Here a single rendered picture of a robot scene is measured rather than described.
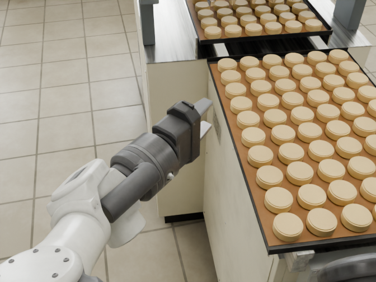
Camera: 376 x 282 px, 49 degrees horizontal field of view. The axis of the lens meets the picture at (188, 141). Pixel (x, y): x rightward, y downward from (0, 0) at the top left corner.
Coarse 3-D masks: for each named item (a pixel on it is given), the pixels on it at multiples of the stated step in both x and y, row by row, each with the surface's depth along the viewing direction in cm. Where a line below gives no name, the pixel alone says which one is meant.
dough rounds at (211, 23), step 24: (192, 0) 137; (216, 0) 137; (240, 0) 136; (264, 0) 136; (288, 0) 136; (216, 24) 125; (240, 24) 128; (264, 24) 127; (288, 24) 124; (312, 24) 124
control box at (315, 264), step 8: (360, 248) 76; (368, 248) 76; (320, 256) 75; (328, 256) 75; (336, 256) 75; (344, 256) 75; (312, 264) 74; (320, 264) 74; (304, 272) 76; (312, 272) 74; (304, 280) 77; (312, 280) 76
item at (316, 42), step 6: (312, 36) 122; (318, 36) 122; (300, 42) 130; (306, 42) 125; (312, 42) 121; (318, 42) 120; (306, 48) 126; (312, 48) 122; (318, 48) 118; (324, 48) 117
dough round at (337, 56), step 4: (332, 52) 111; (336, 52) 111; (340, 52) 111; (344, 52) 111; (328, 56) 112; (332, 56) 110; (336, 56) 110; (340, 56) 110; (344, 56) 110; (348, 56) 110; (332, 60) 111; (336, 60) 110; (340, 60) 110; (344, 60) 110
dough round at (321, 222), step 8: (320, 208) 73; (312, 216) 71; (320, 216) 71; (328, 216) 71; (312, 224) 70; (320, 224) 70; (328, 224) 70; (336, 224) 70; (312, 232) 71; (320, 232) 70; (328, 232) 70
